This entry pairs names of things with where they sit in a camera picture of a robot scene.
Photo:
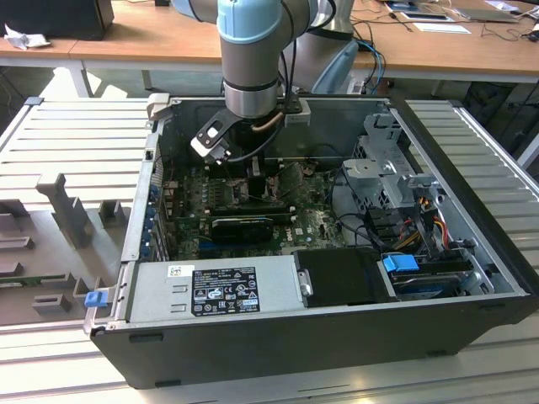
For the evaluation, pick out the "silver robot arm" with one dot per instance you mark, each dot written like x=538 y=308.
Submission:
x=248 y=71

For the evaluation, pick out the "CPU socket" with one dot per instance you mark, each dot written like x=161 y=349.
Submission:
x=236 y=191

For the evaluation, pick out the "green RAM stick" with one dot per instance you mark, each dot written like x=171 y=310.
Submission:
x=21 y=283
x=282 y=216

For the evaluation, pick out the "black graphics card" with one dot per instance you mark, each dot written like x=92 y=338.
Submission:
x=240 y=230

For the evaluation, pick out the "green motherboard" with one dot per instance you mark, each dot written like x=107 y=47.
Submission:
x=311 y=202

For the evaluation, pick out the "metal drive cage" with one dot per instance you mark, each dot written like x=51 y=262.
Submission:
x=366 y=177

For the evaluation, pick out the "black plastic shroud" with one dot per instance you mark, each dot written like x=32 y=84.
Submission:
x=341 y=278

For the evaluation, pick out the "grey plastic case latch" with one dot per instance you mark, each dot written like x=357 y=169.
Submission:
x=159 y=105

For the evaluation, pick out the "white label tag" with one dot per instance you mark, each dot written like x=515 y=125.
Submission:
x=356 y=86

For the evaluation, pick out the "silver power supply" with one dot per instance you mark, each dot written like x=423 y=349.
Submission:
x=160 y=294

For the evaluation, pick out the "hard disk in blue carrier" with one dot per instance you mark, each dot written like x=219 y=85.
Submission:
x=400 y=265

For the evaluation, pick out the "wooden desk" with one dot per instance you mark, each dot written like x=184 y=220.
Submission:
x=168 y=38
x=42 y=48

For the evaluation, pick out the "black PC case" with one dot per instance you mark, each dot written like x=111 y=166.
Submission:
x=252 y=357

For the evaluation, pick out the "blue plastic latch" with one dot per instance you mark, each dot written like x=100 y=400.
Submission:
x=94 y=299

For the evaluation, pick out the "grey parts rack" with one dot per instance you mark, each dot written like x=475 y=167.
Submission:
x=63 y=235

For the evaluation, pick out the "white paper sheet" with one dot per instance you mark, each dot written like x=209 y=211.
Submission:
x=442 y=27

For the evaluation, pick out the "black computer box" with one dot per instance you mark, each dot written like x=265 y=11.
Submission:
x=54 y=19

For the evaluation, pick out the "crumpled white paper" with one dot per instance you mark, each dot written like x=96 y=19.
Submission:
x=25 y=40

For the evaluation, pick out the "grey laptop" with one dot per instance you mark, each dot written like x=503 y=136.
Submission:
x=488 y=14

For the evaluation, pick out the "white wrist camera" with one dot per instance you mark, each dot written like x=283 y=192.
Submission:
x=210 y=134
x=298 y=118

